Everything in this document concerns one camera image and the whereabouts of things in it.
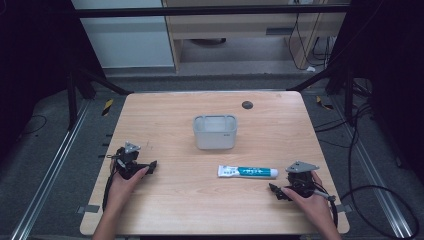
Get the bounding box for grey plastic basket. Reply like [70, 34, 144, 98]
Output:
[192, 114, 238, 151]

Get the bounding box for aluminium floor rail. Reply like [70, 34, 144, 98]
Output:
[328, 96, 416, 239]
[9, 99, 93, 240]

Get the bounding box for black cables under desk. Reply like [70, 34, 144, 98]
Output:
[287, 0, 336, 72]

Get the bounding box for yellow and black tape strip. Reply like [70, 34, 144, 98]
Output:
[315, 95, 334, 111]
[101, 98, 115, 117]

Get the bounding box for person's right hand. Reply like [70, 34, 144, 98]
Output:
[281, 170, 335, 219]

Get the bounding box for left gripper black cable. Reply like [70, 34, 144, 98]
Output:
[101, 153, 123, 213]

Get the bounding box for thin black floor cable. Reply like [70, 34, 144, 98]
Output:
[18, 114, 48, 138]

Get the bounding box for black metal stand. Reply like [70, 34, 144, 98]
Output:
[286, 64, 356, 127]
[65, 66, 134, 132]

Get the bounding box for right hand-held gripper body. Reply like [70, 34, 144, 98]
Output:
[281, 160, 336, 202]

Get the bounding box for person's left hand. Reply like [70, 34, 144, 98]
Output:
[107, 161, 150, 212]

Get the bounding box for black horizontal frame bar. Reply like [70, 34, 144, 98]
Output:
[71, 4, 351, 19]

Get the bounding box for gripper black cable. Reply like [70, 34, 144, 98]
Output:
[101, 153, 123, 213]
[324, 194, 340, 229]

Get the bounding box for black curtain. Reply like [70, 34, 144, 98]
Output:
[328, 0, 424, 188]
[0, 0, 108, 164]

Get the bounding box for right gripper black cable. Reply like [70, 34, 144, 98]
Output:
[324, 194, 340, 229]

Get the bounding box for white cabinet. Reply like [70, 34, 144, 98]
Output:
[70, 0, 176, 70]

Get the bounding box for white and teal toothpaste tube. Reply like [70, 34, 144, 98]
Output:
[217, 164, 279, 179]

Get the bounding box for long black floor cable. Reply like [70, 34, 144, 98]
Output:
[313, 78, 420, 240]

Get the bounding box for light wooden desk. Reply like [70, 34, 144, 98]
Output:
[161, 0, 351, 73]

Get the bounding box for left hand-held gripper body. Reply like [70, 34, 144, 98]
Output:
[106, 141, 152, 181]

